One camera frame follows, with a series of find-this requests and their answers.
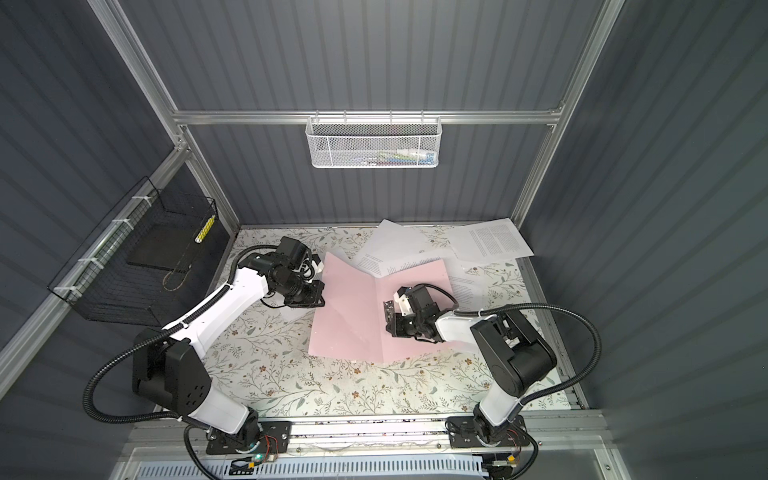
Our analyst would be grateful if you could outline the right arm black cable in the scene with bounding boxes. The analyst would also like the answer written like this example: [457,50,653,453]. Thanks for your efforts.
[413,283,602,409]

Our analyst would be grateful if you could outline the pink file folder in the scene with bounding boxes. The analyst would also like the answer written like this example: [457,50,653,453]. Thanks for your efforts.
[308,253,461,363]

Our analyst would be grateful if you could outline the yellow marker pen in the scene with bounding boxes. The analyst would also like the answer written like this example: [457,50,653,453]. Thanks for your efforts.
[194,214,217,244]

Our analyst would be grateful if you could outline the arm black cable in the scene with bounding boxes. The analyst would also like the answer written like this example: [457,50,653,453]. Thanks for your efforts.
[82,244,280,425]
[413,283,602,409]

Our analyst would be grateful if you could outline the black wire mesh basket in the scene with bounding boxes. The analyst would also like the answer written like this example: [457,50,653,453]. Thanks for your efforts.
[48,169,230,327]

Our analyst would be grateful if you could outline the white wire mesh basket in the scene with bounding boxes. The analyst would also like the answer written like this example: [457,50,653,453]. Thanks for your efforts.
[305,118,443,169]

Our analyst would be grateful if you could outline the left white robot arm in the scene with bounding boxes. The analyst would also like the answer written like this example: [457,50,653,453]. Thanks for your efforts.
[132,236,324,448]

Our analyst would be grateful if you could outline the corner white printed sheet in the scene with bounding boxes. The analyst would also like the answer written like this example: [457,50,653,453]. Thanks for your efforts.
[446,218,534,265]

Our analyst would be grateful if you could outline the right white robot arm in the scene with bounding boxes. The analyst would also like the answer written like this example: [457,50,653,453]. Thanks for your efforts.
[383,283,557,445]

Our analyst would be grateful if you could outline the pens in white basket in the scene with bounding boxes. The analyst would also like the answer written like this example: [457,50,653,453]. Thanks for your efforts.
[355,149,438,166]

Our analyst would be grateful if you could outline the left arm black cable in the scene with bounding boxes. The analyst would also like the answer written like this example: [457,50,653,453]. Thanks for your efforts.
[82,244,280,425]

